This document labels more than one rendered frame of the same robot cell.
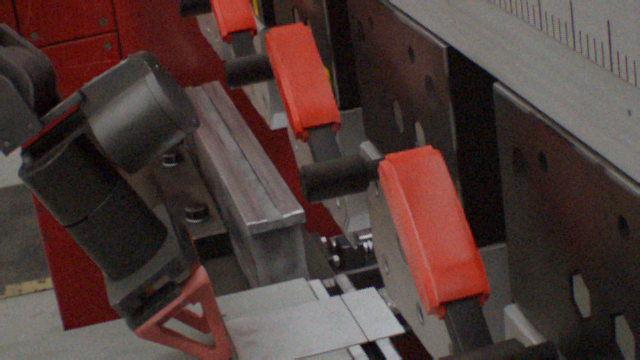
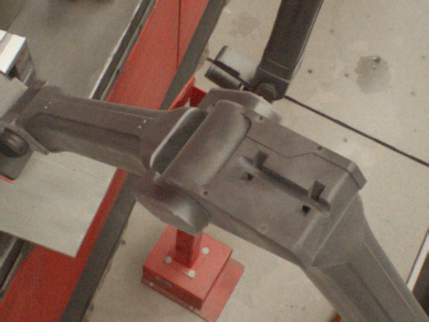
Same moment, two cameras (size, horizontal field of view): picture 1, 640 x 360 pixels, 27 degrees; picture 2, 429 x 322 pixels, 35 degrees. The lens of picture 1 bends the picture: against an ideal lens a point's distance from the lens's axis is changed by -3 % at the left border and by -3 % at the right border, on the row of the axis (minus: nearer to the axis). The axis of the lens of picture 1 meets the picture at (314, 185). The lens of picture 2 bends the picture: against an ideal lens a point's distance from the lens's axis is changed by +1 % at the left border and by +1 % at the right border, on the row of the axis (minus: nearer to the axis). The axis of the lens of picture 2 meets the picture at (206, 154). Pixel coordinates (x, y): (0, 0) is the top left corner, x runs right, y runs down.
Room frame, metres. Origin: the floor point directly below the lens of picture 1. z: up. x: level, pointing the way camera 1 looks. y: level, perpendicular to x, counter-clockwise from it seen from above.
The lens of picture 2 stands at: (1.19, 0.55, 1.95)
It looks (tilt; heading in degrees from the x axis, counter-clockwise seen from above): 62 degrees down; 203
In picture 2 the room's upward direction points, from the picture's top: 8 degrees clockwise
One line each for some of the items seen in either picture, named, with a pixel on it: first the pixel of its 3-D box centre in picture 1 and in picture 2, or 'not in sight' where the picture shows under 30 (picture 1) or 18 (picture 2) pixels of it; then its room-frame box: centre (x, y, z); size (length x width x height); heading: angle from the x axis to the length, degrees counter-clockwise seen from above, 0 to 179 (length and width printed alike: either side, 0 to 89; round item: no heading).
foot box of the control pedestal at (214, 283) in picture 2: not in sight; (194, 267); (0.62, 0.32, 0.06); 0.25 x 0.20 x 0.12; 91
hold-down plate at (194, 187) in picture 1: (186, 200); not in sight; (1.52, 0.16, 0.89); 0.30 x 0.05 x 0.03; 11
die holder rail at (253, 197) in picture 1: (236, 178); not in sight; (1.48, 0.09, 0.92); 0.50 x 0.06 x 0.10; 11
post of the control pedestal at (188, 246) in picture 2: not in sight; (191, 220); (0.62, 0.29, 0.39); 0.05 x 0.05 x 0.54; 1
